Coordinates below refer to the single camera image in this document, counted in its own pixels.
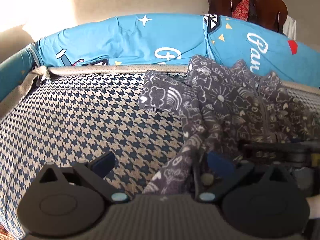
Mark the dark wooden chair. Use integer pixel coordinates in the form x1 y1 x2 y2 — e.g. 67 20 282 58
206 0 288 34

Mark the houndstooth mattress cover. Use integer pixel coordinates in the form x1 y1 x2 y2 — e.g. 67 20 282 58
1 74 319 239

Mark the grey patterned fleece garment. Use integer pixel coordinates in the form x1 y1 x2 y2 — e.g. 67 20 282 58
139 55 319 194

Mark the blue cartoon bed bumper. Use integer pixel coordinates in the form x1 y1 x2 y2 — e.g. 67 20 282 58
1 14 319 98

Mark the white hanging cloth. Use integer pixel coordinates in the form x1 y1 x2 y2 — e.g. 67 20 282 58
283 16 297 40

